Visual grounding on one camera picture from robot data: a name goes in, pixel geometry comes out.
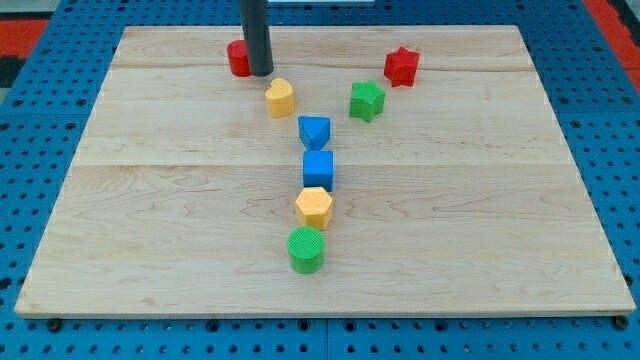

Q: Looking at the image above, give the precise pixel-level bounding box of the yellow heart block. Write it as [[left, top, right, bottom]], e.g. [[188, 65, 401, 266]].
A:
[[265, 78, 295, 118]]

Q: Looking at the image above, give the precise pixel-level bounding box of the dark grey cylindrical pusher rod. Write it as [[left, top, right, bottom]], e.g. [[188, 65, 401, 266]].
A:
[[239, 0, 274, 77]]

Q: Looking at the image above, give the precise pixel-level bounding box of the green cylinder block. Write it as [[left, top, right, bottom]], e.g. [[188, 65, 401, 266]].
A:
[[287, 226, 325, 274]]

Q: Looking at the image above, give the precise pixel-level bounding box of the red star block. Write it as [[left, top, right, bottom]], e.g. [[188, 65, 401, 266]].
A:
[[384, 47, 420, 87]]

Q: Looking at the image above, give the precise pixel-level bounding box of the yellow hexagon block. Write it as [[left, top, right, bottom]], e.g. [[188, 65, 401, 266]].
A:
[[295, 187, 334, 230]]

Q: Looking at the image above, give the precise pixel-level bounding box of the blue cube block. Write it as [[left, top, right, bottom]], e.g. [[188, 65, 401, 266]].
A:
[[302, 151, 334, 192]]

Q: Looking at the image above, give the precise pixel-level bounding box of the red block behind rod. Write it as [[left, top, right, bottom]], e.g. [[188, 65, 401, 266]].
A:
[[226, 40, 251, 77]]

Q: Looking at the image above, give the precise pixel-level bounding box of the light wooden board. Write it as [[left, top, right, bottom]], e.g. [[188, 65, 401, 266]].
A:
[[15, 25, 636, 319]]

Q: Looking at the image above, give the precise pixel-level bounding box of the blue triangle block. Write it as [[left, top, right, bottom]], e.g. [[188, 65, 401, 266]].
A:
[[298, 116, 331, 151]]

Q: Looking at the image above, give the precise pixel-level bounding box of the green star block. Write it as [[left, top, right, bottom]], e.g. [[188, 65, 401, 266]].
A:
[[349, 80, 386, 123]]

